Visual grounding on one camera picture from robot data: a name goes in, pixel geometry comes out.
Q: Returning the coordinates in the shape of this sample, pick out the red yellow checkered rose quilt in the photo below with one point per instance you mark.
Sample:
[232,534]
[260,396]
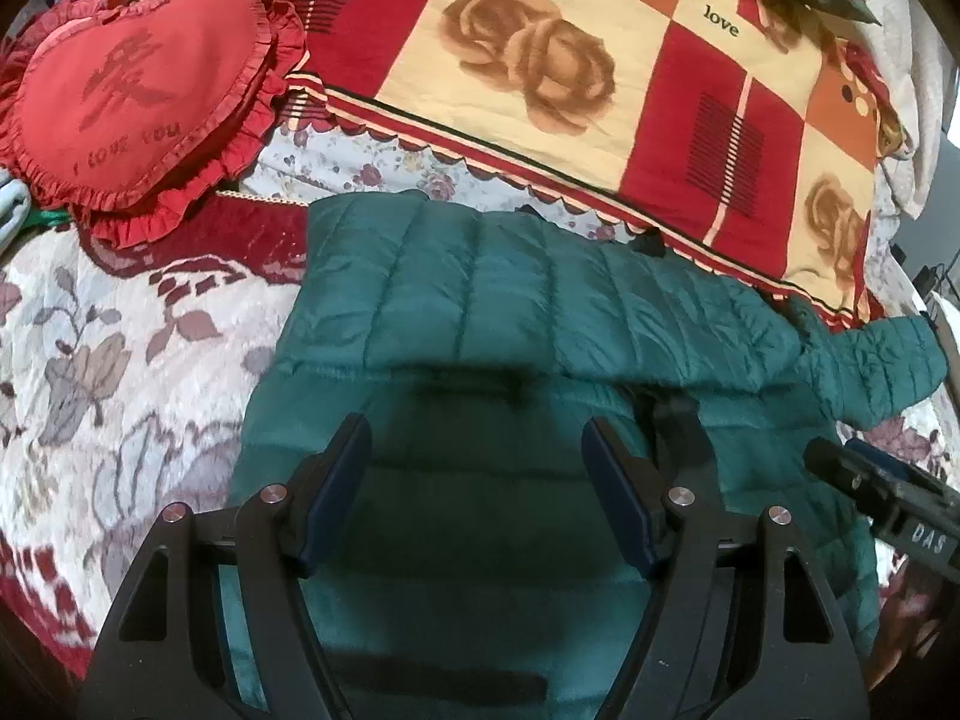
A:
[747,131]

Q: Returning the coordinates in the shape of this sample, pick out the green quilted puffer jacket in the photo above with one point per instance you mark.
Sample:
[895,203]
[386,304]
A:
[477,576]

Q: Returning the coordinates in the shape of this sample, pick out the small-flower white bed sheet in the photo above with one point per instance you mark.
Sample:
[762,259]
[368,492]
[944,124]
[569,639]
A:
[308,165]

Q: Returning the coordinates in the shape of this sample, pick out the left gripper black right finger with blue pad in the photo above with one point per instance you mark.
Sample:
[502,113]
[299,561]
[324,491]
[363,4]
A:
[741,622]

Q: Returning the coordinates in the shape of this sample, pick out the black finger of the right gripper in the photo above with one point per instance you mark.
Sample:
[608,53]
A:
[829,463]

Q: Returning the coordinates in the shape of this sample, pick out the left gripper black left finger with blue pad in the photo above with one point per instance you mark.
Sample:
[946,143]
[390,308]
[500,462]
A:
[163,650]

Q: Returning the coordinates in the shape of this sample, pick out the light blue folded cloth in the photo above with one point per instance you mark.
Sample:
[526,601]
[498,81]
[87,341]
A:
[15,205]

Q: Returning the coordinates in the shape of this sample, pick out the white floral red-bordered blanket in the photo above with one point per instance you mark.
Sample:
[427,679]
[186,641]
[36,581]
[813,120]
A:
[120,395]

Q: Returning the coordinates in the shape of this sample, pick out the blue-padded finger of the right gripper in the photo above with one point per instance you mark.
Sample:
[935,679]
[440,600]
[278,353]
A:
[874,468]

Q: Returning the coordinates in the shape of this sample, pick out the red heart-shaped ruffled pillow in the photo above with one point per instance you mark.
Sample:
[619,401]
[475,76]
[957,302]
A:
[127,114]

